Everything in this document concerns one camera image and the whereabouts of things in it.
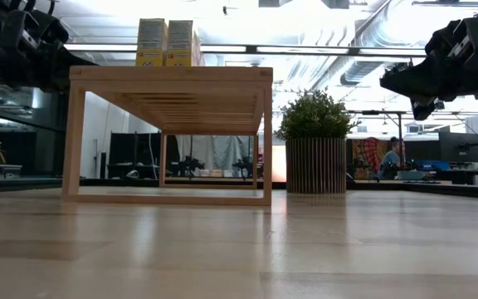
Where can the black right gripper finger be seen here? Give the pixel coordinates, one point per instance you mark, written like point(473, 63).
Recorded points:
point(409, 81)

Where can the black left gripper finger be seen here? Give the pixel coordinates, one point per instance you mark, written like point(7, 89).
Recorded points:
point(69, 68)

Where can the yellow cereal box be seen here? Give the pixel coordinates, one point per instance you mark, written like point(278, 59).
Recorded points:
point(151, 39)
point(179, 39)

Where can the wooden slatted shelf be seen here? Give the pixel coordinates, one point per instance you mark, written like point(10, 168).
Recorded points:
point(172, 76)

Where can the black computer monitor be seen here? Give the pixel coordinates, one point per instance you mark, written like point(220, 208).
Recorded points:
point(459, 147)

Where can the person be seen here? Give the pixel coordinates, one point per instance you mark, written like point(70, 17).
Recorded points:
point(391, 160)

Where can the orange patterned cloth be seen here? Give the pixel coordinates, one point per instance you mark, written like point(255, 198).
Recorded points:
point(367, 153)

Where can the blue tray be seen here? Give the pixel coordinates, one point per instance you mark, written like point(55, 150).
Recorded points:
point(434, 166)

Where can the black partition panel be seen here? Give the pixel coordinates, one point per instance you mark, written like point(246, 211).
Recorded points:
point(135, 149)

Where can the long ceiling light bar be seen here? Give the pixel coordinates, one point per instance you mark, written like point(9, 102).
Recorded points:
point(305, 50)

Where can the bushy plant in ribbed pot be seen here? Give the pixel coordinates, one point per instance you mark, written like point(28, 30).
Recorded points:
point(315, 166)

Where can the grey hanging cloth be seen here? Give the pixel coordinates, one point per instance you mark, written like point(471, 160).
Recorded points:
point(222, 151)

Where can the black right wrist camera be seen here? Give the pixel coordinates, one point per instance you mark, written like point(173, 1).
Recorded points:
point(459, 39)

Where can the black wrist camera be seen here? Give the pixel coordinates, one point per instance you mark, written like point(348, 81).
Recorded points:
point(459, 39)
point(48, 27)

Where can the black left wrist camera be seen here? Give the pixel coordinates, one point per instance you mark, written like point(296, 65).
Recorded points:
point(48, 27)

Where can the black aluminium rig frame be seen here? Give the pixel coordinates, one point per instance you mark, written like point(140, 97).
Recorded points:
point(450, 190)

